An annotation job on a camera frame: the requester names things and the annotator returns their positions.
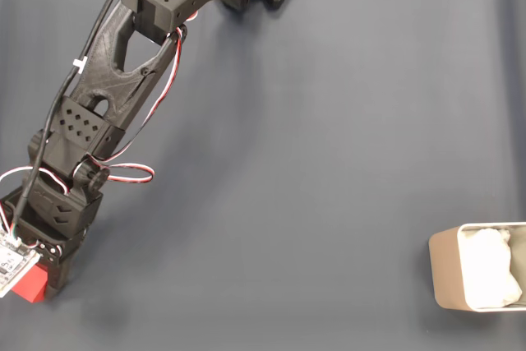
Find red cube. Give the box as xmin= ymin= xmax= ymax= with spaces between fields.
xmin=12 ymin=263 xmax=49 ymax=305

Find beige metal box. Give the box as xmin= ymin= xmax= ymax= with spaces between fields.
xmin=428 ymin=222 xmax=526 ymax=312

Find dark grey table mat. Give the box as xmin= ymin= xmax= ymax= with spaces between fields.
xmin=0 ymin=0 xmax=526 ymax=351

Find white crumpled tissue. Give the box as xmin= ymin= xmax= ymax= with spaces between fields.
xmin=463 ymin=227 xmax=524 ymax=310

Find white camera circuit board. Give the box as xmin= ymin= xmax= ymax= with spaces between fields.
xmin=0 ymin=232 xmax=41 ymax=298

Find black camera cable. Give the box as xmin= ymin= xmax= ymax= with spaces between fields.
xmin=10 ymin=0 xmax=155 ymax=241

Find red white black servo wire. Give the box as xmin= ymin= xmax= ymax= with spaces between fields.
xmin=88 ymin=25 xmax=186 ymax=162
xmin=107 ymin=160 xmax=156 ymax=186
xmin=0 ymin=167 xmax=69 ymax=204

